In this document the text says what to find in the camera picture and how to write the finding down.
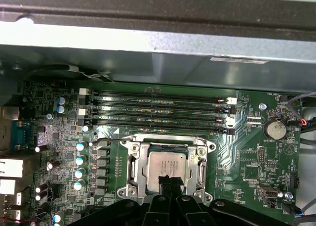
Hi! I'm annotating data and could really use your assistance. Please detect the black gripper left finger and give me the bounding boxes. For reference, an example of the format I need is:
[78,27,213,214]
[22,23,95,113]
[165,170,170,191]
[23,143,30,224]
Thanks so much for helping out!
[68,176,173,226]

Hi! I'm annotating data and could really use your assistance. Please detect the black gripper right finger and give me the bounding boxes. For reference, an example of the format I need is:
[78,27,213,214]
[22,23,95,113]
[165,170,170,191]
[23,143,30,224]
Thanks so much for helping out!
[172,178,294,226]

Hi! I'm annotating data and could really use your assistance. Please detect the silver CPU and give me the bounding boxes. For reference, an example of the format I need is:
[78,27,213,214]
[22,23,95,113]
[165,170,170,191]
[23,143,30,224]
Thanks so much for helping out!
[142,150,195,194]

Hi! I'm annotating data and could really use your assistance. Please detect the wire locking lever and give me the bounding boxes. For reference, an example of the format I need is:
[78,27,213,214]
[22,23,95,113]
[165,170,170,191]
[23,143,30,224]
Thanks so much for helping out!
[88,136,136,147]

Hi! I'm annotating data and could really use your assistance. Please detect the CPU socket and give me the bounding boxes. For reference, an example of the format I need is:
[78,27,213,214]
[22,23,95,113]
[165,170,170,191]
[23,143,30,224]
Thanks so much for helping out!
[116,133,218,204]

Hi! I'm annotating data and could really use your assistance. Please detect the RAM slot black clips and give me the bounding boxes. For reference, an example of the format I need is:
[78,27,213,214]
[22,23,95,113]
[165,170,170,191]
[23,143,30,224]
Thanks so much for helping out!
[79,98,235,115]
[77,118,235,136]

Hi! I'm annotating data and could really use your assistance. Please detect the internal USB port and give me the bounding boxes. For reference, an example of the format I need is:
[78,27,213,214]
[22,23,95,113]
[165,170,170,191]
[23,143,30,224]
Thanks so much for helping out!
[257,185,282,202]

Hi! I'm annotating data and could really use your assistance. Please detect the teal top capacitor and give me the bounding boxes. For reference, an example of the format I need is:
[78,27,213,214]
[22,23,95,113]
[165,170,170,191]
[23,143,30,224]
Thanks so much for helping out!
[75,140,88,152]
[74,154,87,167]
[73,168,86,180]
[72,179,85,192]

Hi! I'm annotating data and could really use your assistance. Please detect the green motherboard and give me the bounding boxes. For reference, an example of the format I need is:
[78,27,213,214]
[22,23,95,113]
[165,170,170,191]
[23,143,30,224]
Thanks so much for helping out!
[0,80,303,226]

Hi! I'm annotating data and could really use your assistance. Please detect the round coin battery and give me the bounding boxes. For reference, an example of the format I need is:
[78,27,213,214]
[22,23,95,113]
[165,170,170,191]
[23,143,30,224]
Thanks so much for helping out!
[263,118,287,140]

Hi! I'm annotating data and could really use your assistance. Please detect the black PC case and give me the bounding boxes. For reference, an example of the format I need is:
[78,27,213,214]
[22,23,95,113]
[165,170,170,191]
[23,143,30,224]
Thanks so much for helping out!
[0,0,316,226]

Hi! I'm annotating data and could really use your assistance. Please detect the silver USB port stack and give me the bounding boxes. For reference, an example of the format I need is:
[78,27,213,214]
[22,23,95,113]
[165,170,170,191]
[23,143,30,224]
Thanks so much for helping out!
[0,179,22,222]

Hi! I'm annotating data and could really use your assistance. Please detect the silver network port block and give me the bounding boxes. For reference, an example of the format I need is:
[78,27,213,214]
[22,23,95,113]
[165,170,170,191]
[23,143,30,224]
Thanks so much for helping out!
[0,158,25,179]

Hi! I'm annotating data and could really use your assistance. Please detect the blue serial port connector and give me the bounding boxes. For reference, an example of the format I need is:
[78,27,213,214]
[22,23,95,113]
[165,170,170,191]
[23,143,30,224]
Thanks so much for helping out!
[11,121,33,151]

